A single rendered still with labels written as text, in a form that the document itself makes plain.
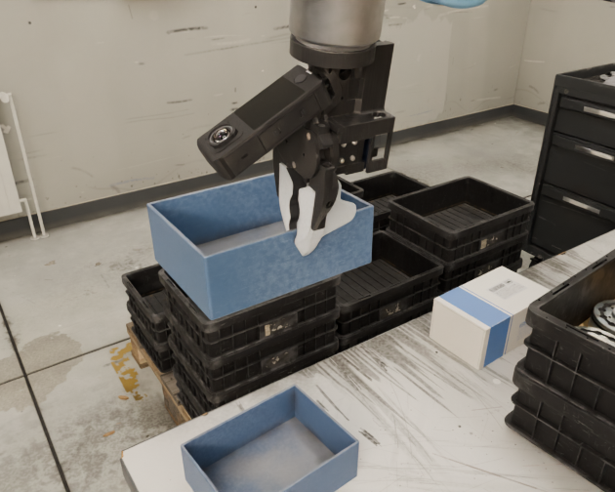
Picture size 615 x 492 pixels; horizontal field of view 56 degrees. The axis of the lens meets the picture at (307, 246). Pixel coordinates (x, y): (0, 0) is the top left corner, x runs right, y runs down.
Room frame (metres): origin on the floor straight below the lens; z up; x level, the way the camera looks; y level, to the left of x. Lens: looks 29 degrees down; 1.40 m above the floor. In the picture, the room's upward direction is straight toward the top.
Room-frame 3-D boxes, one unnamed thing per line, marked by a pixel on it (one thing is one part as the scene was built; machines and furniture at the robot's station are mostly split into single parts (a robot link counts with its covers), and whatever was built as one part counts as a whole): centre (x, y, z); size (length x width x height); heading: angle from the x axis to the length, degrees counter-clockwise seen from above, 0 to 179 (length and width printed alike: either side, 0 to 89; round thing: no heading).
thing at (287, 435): (0.57, 0.05, 0.74); 0.20 x 0.15 x 0.07; 128
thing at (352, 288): (1.54, -0.18, 0.31); 0.40 x 0.30 x 0.34; 124
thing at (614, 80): (2.25, -1.19, 0.88); 0.25 x 0.19 x 0.03; 124
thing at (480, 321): (0.91, -0.35, 0.75); 0.20 x 0.12 x 0.09; 126
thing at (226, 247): (0.57, 0.05, 1.10); 0.20 x 0.15 x 0.07; 124
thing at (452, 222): (1.76, -0.51, 0.37); 0.40 x 0.30 x 0.45; 124
